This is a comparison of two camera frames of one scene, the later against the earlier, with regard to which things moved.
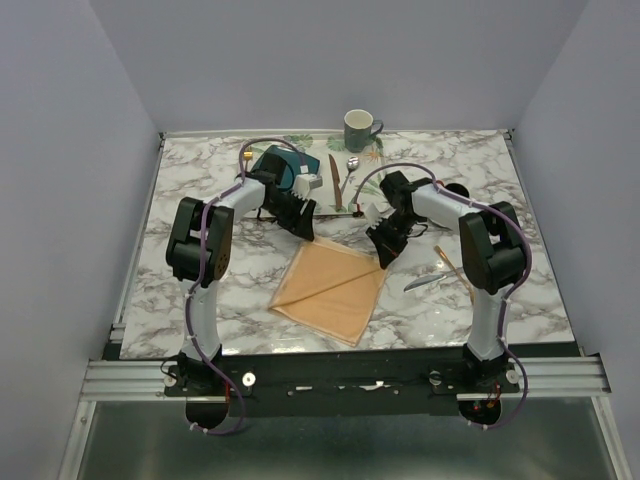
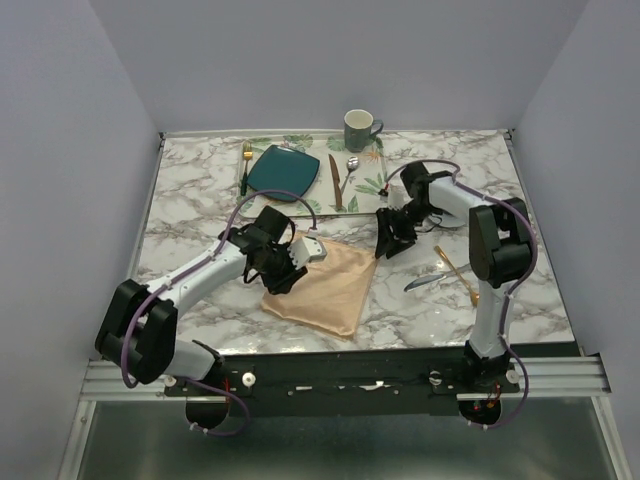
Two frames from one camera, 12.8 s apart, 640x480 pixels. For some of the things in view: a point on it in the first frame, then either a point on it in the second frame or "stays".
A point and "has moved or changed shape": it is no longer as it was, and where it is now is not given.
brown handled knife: x=336 y=180 stays
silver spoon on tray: x=352 y=164 stays
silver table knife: x=424 y=281 stays
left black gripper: x=292 y=222 -> x=284 y=286
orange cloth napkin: x=330 y=288 has moved or changed shape
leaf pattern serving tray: x=340 y=170 stays
